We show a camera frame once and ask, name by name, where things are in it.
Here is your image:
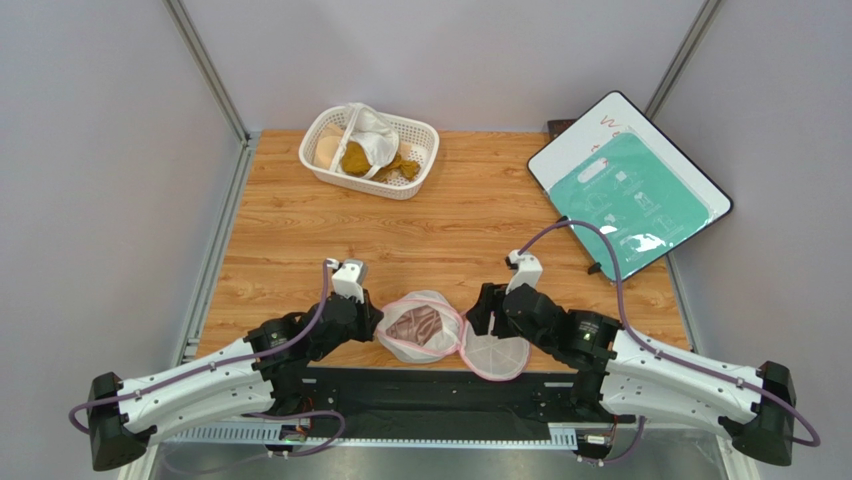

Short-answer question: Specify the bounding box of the teal instruction sheet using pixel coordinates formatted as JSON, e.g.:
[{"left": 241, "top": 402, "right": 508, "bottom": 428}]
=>
[{"left": 548, "top": 133, "right": 715, "bottom": 279}]

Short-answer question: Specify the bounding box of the white bra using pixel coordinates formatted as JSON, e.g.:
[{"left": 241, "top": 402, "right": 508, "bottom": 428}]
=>
[{"left": 330, "top": 103, "right": 400, "bottom": 180}]

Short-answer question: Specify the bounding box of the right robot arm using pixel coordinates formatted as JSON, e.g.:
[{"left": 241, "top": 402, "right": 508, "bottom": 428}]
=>
[{"left": 465, "top": 283, "right": 795, "bottom": 466}]

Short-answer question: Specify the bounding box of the white board black frame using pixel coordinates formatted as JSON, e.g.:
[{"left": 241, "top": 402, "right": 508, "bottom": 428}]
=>
[{"left": 527, "top": 90, "right": 735, "bottom": 284}]

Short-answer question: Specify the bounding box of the mustard brown cloth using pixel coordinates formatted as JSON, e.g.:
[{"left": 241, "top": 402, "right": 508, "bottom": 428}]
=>
[{"left": 340, "top": 141, "right": 421, "bottom": 183}]

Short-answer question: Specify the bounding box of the purple cable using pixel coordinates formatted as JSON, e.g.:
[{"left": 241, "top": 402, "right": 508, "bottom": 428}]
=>
[
  {"left": 68, "top": 259, "right": 347, "bottom": 461},
  {"left": 505, "top": 219, "right": 821, "bottom": 466}
]

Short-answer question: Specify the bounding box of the dusty pink satin bra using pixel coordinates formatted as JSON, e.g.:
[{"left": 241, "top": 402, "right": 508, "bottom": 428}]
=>
[{"left": 385, "top": 306, "right": 443, "bottom": 346}]

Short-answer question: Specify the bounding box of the white mesh laundry bag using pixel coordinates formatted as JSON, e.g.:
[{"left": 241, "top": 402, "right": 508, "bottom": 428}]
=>
[{"left": 375, "top": 290, "right": 531, "bottom": 382}]

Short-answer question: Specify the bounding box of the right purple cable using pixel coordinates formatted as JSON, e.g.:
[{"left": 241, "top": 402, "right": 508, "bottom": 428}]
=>
[{"left": 505, "top": 219, "right": 821, "bottom": 466}]

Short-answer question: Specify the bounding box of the dark brown object behind board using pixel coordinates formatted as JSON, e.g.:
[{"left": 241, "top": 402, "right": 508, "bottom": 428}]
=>
[{"left": 546, "top": 119, "right": 575, "bottom": 141}]

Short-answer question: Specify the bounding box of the peach bra pad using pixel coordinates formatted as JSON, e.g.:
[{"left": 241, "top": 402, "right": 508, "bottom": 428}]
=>
[{"left": 313, "top": 123, "right": 344, "bottom": 170}]

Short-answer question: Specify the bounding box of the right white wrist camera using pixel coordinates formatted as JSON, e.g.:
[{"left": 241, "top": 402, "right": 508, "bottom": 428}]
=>
[{"left": 505, "top": 250, "right": 543, "bottom": 293}]

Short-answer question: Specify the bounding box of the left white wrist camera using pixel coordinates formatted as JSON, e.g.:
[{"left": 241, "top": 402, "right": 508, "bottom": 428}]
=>
[{"left": 325, "top": 258, "right": 368, "bottom": 304}]

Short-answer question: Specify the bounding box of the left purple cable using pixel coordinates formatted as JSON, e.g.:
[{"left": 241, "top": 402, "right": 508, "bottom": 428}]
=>
[{"left": 68, "top": 259, "right": 347, "bottom": 461}]

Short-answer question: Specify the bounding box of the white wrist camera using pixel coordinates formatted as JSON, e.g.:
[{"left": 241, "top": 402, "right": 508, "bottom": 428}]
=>
[
  {"left": 505, "top": 250, "right": 543, "bottom": 293},
  {"left": 325, "top": 258, "right": 368, "bottom": 304}
]

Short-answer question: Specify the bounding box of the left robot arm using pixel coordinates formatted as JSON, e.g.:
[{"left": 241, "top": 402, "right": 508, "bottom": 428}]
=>
[{"left": 82, "top": 294, "right": 383, "bottom": 471}]

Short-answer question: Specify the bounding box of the white plastic basket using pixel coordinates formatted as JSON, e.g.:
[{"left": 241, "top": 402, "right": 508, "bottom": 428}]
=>
[{"left": 299, "top": 104, "right": 440, "bottom": 200}]

